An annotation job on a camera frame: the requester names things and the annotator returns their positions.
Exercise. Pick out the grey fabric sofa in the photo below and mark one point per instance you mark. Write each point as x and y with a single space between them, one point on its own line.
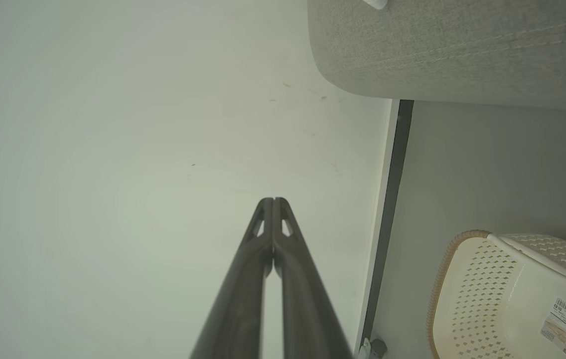
462 50

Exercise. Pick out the white and black baseboard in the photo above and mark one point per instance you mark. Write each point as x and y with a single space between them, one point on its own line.
392 199

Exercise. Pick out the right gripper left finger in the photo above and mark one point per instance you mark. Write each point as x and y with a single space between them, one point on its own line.
243 299

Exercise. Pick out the cream perforated laundry basket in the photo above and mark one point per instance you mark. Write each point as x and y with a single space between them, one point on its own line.
487 299

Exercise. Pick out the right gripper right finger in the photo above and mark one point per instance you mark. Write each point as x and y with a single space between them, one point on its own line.
303 309

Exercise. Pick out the red shorts with number 23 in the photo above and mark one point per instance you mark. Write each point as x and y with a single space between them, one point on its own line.
375 3

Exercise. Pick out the black caster wheel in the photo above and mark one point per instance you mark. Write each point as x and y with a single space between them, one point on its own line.
378 347

